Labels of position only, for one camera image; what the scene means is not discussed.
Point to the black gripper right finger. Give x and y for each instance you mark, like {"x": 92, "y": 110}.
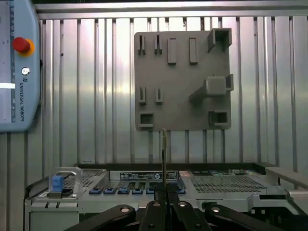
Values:
{"x": 185, "y": 216}

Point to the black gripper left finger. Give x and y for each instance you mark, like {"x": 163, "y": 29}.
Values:
{"x": 154, "y": 216}

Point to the green RAM stick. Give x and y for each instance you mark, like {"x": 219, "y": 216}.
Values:
{"x": 164, "y": 149}

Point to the blue expansion slot clip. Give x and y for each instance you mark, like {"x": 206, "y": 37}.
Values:
{"x": 123, "y": 191}
{"x": 137, "y": 191}
{"x": 95, "y": 191}
{"x": 109, "y": 191}
{"x": 150, "y": 190}
{"x": 181, "y": 191}

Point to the black open PC case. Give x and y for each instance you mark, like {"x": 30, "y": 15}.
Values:
{"x": 226, "y": 184}

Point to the blue plastic case latch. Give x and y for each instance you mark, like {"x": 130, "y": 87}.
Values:
{"x": 56, "y": 183}

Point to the grey plastic parts rack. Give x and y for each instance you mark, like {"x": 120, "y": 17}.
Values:
{"x": 183, "y": 79}

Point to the pale blue teach pendant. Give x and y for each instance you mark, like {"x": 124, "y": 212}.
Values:
{"x": 26, "y": 96}

